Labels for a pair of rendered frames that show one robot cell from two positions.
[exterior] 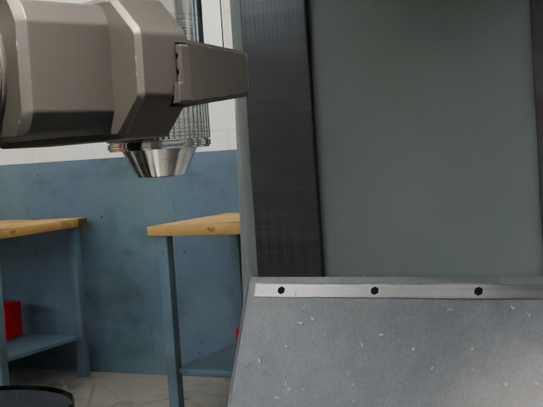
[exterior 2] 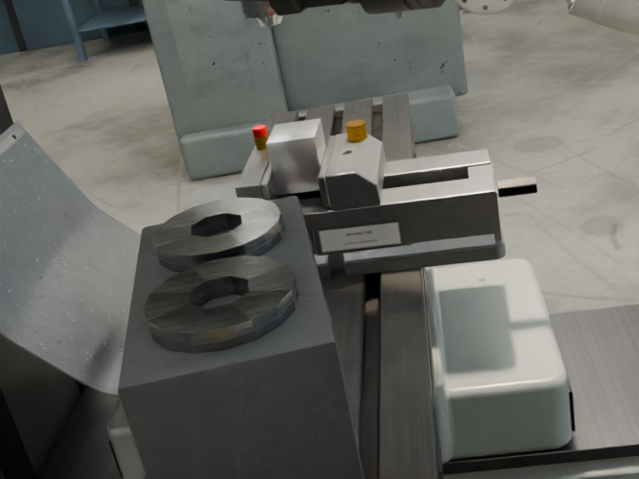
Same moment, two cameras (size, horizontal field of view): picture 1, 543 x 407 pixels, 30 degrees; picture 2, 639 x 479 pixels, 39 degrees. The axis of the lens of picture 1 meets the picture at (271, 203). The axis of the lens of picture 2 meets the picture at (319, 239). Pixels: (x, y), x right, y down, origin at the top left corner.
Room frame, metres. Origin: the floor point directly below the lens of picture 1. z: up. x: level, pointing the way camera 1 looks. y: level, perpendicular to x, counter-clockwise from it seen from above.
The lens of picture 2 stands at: (0.75, 0.92, 1.36)
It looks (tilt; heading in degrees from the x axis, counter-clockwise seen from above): 25 degrees down; 252
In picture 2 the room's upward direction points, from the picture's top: 11 degrees counter-clockwise
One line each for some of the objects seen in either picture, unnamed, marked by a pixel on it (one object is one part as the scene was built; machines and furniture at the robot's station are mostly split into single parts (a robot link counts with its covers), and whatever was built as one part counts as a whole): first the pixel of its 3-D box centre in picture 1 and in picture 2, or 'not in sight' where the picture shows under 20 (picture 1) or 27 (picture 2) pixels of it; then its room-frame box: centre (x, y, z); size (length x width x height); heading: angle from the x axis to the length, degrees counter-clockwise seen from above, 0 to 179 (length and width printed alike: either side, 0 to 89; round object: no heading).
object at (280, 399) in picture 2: not in sight; (251, 385); (0.64, 0.40, 1.02); 0.22 x 0.12 x 0.20; 74
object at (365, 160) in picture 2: not in sight; (353, 168); (0.41, 0.07, 1.01); 0.12 x 0.06 x 0.04; 61
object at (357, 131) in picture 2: not in sight; (357, 130); (0.38, 0.04, 1.04); 0.02 x 0.02 x 0.02
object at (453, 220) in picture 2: not in sight; (335, 201); (0.43, 0.06, 0.97); 0.35 x 0.15 x 0.11; 151
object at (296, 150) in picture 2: not in sight; (299, 156); (0.46, 0.04, 1.03); 0.06 x 0.05 x 0.06; 61
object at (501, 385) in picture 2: not in sight; (338, 356); (0.46, 0.05, 0.78); 0.50 x 0.35 x 0.12; 153
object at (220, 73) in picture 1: (198, 73); not in sight; (0.44, 0.03, 1.22); 0.06 x 0.02 x 0.03; 135
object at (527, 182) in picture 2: not in sight; (516, 186); (0.26, 0.15, 0.96); 0.04 x 0.02 x 0.02; 151
